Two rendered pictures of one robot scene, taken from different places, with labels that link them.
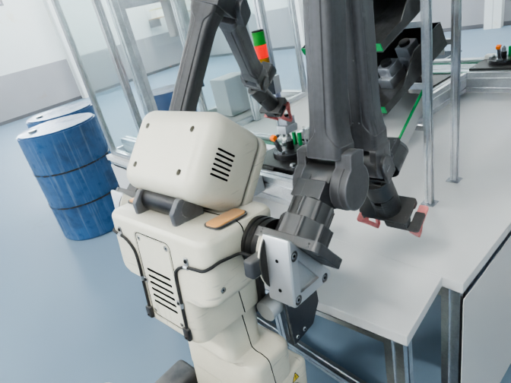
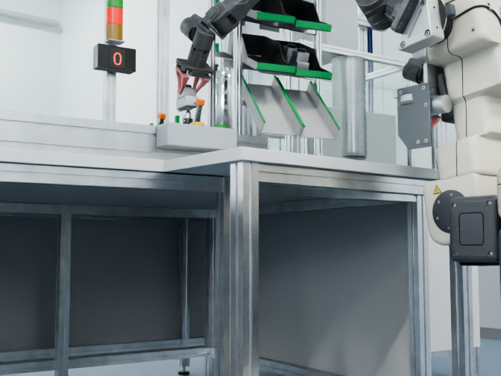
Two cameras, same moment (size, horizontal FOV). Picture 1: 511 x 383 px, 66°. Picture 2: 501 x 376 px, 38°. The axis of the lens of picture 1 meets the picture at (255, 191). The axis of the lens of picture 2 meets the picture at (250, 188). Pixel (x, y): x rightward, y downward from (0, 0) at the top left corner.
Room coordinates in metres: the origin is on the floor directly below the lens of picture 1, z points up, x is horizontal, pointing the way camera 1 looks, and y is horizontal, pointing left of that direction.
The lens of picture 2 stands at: (1.10, 1.94, 0.63)
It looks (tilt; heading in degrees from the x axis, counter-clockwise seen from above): 5 degrees up; 274
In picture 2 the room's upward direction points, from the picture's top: straight up
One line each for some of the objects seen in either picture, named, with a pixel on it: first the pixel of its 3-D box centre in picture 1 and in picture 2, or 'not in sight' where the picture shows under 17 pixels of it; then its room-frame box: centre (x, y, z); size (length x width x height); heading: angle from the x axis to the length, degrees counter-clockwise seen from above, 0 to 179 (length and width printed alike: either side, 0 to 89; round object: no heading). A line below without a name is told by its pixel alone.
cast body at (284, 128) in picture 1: (288, 121); (185, 97); (1.44, -0.18, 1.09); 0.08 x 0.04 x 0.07; 128
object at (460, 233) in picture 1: (360, 140); (127, 189); (1.70, -0.53, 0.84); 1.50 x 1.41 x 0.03; 37
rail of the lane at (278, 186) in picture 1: (222, 170); (121, 141); (1.56, 0.12, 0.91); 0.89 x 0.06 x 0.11; 37
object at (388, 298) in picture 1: (315, 216); (286, 178); (1.14, -0.18, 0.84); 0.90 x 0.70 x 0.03; 44
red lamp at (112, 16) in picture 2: (261, 51); (114, 17); (1.66, -0.15, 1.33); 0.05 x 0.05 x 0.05
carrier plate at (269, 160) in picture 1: (291, 155); not in sight; (1.43, -0.17, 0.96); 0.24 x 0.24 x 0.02; 37
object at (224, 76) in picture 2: not in sight; (224, 94); (1.43, -1.17, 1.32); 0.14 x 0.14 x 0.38
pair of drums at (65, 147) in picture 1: (78, 164); not in sight; (3.65, 1.57, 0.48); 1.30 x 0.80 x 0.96; 31
